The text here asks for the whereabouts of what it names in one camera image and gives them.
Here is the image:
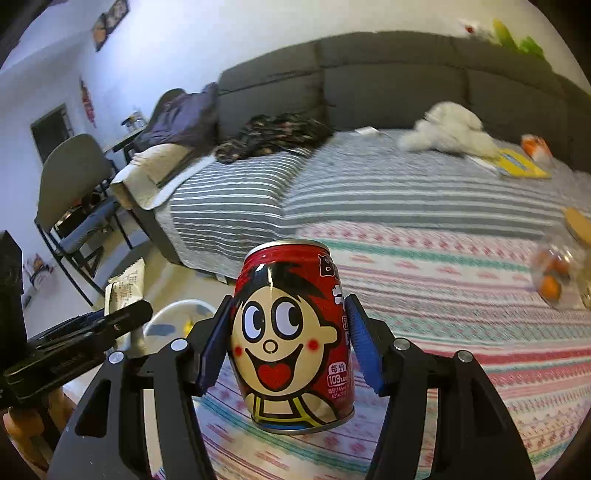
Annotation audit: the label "green plush toy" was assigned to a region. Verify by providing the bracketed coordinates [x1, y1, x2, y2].
[492, 18, 546, 58]

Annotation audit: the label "white snack packet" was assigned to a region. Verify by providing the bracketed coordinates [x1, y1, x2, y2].
[104, 258, 146, 352]

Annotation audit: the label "yellow book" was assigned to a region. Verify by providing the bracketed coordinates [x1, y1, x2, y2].
[466, 148, 552, 180]

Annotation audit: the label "small orange fruit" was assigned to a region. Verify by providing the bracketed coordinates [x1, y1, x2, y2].
[538, 274, 563, 300]
[542, 251, 571, 274]

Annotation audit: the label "white bag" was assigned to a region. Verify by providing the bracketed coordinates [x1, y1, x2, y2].
[25, 254, 54, 289]

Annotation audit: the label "cluster of small jars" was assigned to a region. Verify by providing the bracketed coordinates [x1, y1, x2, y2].
[121, 110, 148, 132]

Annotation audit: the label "dark framed wall pictures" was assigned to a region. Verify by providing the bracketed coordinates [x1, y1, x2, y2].
[91, 0, 131, 51]

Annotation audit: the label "pink patterned blanket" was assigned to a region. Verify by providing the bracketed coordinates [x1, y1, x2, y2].
[152, 220, 591, 480]

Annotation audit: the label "red wall hanging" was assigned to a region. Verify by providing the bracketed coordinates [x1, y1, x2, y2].
[79, 78, 98, 127]

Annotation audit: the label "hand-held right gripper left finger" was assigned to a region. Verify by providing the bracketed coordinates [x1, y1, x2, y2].
[48, 294, 234, 480]

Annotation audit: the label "person's left hand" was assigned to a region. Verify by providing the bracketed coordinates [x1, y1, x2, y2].
[2, 383, 77, 472]

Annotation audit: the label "white plastic bucket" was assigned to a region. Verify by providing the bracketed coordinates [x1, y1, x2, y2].
[141, 299, 217, 356]

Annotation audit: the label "small side table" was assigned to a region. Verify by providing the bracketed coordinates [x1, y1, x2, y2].
[104, 124, 148, 158]

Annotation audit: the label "grey striped blanket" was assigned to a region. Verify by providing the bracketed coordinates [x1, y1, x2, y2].
[157, 129, 591, 282]

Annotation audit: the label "clear bag of oranges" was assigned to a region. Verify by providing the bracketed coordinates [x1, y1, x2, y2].
[530, 208, 591, 311]

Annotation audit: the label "red cartoon drink can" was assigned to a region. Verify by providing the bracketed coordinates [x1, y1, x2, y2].
[229, 240, 355, 435]

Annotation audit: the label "small white red plush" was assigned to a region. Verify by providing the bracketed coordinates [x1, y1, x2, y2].
[458, 17, 495, 40]

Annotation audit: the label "dark grey sofa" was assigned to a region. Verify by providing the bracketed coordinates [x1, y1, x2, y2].
[139, 30, 591, 278]

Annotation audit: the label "white plush toy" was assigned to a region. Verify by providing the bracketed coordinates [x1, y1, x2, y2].
[398, 100, 502, 158]

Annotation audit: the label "grey-green chair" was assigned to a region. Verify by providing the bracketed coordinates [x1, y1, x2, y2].
[154, 88, 185, 112]
[34, 134, 134, 308]

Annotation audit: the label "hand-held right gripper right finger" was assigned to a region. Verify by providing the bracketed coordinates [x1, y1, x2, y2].
[344, 294, 536, 480]

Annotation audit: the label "grey jacket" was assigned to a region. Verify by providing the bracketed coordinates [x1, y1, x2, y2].
[139, 82, 220, 148]

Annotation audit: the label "dark plaid cloth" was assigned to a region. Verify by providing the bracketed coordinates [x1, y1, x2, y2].
[215, 113, 333, 164]

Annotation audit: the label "beige folded quilt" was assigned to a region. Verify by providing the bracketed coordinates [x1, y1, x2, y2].
[110, 143, 218, 210]

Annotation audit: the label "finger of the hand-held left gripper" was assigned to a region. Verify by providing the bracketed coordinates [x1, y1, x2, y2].
[27, 300, 154, 360]

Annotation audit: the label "orange snack packet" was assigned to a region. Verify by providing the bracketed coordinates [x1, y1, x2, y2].
[521, 134, 552, 162]

